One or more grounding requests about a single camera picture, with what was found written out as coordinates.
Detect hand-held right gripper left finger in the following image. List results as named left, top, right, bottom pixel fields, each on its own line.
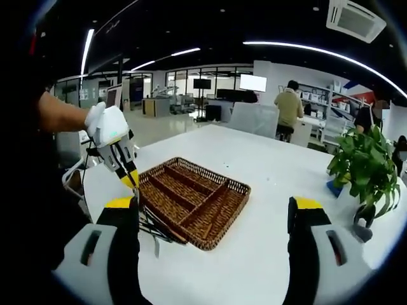
left=52, top=196, right=142, bottom=305

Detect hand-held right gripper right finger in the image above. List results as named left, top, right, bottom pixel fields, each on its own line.
left=287, top=196, right=375, bottom=305

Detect pile of steel utensils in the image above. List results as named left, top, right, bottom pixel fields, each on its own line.
left=138, top=187, right=188, bottom=259

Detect brown wicker utensil storage tray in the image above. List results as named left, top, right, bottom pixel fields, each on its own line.
left=137, top=156, right=252, bottom=252

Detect dark grey curved device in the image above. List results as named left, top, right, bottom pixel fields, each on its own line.
left=352, top=203, right=375, bottom=244

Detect white armrest chair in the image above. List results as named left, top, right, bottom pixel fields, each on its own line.
left=62, top=130, right=96, bottom=191

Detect wooden cabinet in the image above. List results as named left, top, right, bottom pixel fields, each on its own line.
left=141, top=97, right=171, bottom=118

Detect blue cloth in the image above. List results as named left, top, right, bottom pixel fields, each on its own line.
left=326, top=179, right=345, bottom=198

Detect curved ceiling light strip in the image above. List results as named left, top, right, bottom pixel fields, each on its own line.
left=132, top=47, right=201, bottom=71
left=81, top=28, right=95, bottom=76
left=243, top=40, right=407, bottom=96

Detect person's black shirt torso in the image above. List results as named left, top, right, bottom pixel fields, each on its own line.
left=0, top=0, right=93, bottom=287

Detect green potted plant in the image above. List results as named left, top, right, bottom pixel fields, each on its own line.
left=327, top=124, right=402, bottom=223

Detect black desk monitor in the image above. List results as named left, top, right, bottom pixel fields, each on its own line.
left=216, top=88, right=258, bottom=104

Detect white mesh office chair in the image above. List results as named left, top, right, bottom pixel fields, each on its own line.
left=321, top=116, right=347, bottom=144

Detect white frosted desk partition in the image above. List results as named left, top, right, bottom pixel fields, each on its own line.
left=227, top=101, right=280, bottom=139

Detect white shelving unit with boxes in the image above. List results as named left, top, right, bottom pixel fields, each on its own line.
left=297, top=81, right=373, bottom=128

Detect ceiling air conditioner vent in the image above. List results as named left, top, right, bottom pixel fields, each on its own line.
left=326, top=0, right=387, bottom=44

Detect white wall screen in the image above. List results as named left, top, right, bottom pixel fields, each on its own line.
left=239, top=74, right=267, bottom=92

